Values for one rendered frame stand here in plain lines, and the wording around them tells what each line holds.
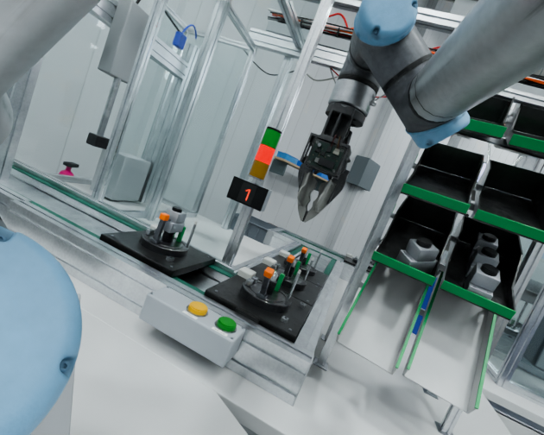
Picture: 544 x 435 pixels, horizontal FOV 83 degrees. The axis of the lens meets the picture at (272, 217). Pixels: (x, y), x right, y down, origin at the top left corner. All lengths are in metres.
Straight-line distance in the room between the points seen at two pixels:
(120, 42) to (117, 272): 1.01
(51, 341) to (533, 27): 0.33
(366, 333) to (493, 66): 0.60
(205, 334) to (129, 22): 1.28
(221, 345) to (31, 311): 0.49
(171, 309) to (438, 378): 0.57
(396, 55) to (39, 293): 0.46
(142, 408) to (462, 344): 0.67
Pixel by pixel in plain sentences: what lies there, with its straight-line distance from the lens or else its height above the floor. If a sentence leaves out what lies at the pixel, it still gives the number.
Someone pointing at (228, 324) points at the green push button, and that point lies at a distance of 0.66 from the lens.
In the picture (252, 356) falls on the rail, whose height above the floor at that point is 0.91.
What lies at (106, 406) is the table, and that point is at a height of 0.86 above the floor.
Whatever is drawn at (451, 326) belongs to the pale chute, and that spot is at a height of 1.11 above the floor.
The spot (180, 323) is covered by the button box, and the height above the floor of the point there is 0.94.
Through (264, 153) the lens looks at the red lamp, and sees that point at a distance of 0.95.
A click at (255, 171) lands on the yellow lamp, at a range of 0.95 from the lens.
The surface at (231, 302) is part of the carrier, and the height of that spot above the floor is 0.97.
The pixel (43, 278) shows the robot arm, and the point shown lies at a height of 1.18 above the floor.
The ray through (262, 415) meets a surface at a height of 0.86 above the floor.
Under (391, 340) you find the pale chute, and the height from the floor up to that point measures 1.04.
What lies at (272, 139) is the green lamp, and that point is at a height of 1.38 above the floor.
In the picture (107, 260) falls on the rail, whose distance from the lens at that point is 0.86.
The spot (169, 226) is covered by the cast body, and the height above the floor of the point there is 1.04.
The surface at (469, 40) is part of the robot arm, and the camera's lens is 0.33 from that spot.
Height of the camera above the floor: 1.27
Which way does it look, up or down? 6 degrees down
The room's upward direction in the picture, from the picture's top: 22 degrees clockwise
